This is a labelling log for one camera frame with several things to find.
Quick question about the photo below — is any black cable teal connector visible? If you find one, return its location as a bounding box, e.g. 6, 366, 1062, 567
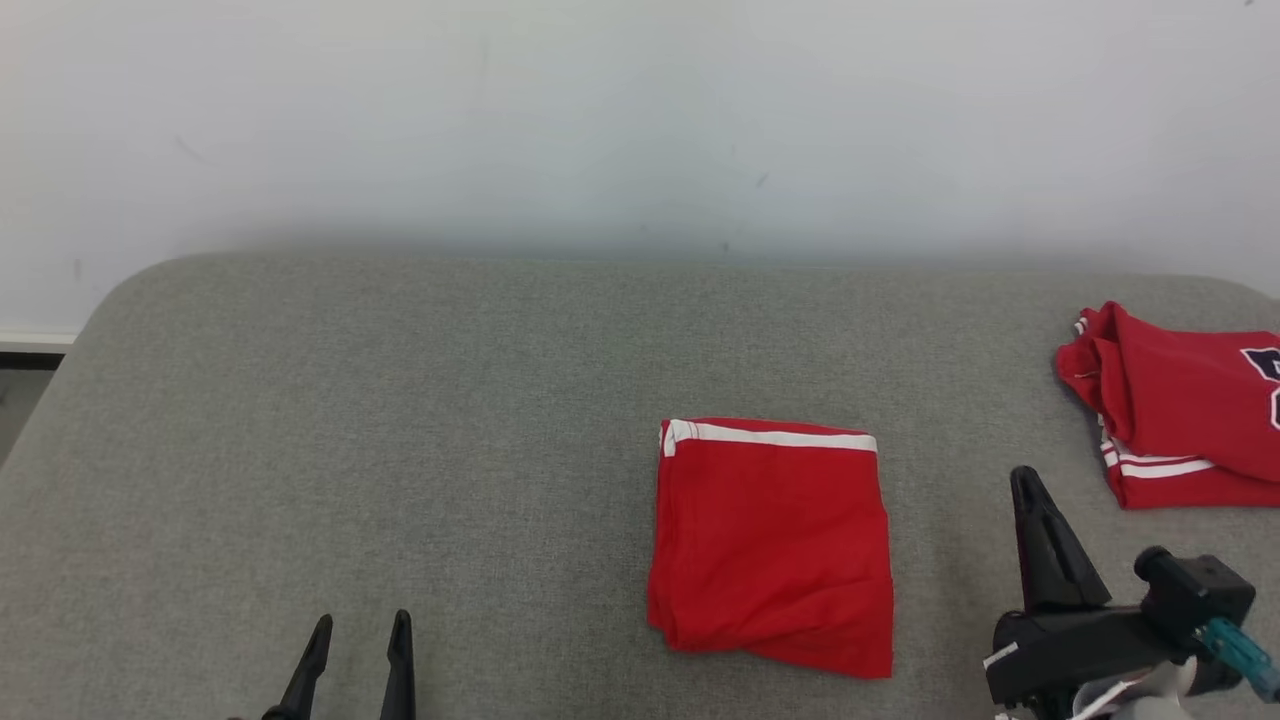
1196, 616, 1280, 705

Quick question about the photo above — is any red jersey with number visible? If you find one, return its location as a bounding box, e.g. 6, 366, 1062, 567
1055, 300, 1280, 512

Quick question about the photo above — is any white wall skirting board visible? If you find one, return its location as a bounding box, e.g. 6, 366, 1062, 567
0, 329, 80, 354

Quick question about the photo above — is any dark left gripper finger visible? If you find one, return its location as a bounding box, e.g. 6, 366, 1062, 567
261, 614, 335, 720
379, 609, 417, 720

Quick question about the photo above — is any thin white red wire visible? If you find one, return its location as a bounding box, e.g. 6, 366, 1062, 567
998, 676, 1151, 720

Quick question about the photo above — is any red shorts white trim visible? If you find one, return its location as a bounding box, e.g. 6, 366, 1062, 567
646, 416, 896, 682

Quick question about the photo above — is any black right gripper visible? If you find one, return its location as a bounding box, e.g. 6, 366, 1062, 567
984, 465, 1193, 707

